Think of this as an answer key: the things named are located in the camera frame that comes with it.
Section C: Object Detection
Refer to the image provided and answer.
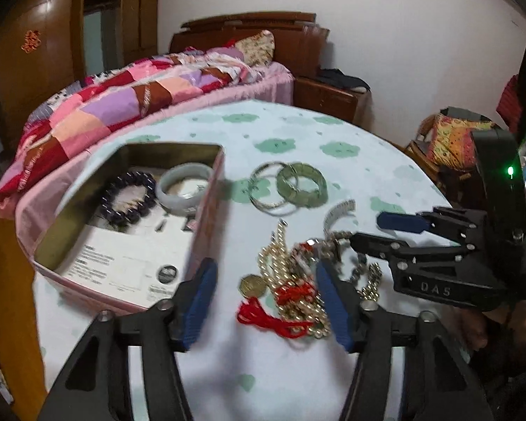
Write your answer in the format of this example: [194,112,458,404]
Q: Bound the pearl bead necklace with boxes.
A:
[256,219,335,341]

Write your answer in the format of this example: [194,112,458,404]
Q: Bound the pale jade bangle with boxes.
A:
[155,162,213,217]

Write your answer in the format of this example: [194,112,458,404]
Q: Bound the green jade segment bracelet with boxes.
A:
[275,161,330,207]

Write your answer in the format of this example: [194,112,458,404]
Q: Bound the dark purple bead bracelet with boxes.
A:
[98,169,159,229]

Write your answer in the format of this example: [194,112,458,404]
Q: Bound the person's right hand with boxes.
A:
[454,301,526,351]

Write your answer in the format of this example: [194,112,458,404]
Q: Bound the gold coin with red tassel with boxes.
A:
[236,275,316,339]

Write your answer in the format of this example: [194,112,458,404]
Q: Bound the silver engraved open bangle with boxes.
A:
[323,199,356,236]

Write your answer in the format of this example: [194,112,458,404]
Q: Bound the printed paper leaflet in tin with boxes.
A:
[57,206,195,307]

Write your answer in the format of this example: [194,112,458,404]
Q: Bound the chair with floral cushion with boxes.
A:
[404,107,500,201]

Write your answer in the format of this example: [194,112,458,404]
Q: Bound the pink metal tin box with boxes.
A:
[32,142,224,314]

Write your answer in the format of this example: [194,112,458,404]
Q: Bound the thin silver bangle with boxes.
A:
[247,161,298,218]

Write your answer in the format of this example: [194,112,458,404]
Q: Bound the cloud pattern tablecloth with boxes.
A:
[30,98,479,421]

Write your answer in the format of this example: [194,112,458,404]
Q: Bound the hanging red and black clothes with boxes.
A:
[496,49,526,146]

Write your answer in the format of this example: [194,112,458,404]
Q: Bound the dark clothes on nightstand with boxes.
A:
[316,68,370,92]

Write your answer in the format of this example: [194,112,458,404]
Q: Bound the wooden nightstand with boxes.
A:
[292,77,371,126]

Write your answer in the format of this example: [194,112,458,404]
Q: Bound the wooden headboard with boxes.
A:
[169,11,331,79]

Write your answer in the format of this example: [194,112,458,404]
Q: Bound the bed with pink sheet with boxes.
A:
[0,63,295,260]

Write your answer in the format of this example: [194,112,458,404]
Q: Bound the patchwork pink quilt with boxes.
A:
[0,51,266,219]

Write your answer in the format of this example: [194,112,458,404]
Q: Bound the floral pillow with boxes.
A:
[235,29,275,67]

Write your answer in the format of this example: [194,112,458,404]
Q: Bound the brown wooden wardrobe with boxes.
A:
[0,0,159,153]

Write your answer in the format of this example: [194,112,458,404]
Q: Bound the red double happiness sticker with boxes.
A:
[20,29,41,54]

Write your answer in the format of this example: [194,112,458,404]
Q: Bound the dark metallic bead bracelet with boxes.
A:
[306,229,384,301]

